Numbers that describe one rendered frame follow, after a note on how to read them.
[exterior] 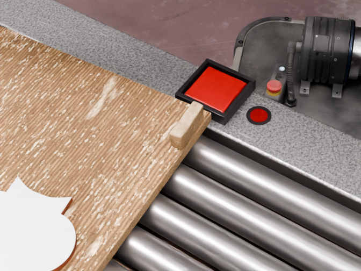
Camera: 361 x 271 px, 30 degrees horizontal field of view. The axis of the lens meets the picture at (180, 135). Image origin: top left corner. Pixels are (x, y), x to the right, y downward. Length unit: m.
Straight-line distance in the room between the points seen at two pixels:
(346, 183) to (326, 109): 0.95
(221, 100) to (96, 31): 0.23
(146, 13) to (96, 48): 1.46
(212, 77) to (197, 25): 1.47
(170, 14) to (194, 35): 0.14
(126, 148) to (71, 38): 0.24
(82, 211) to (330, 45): 1.06
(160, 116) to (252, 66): 1.05
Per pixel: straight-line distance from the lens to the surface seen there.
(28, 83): 0.91
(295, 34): 1.96
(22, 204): 0.78
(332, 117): 1.73
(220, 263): 0.75
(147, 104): 0.85
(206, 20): 2.36
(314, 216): 0.78
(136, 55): 0.94
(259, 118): 0.86
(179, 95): 0.86
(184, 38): 2.30
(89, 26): 1.00
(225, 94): 0.86
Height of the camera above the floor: 1.57
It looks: 51 degrees down
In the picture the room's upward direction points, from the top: 5 degrees counter-clockwise
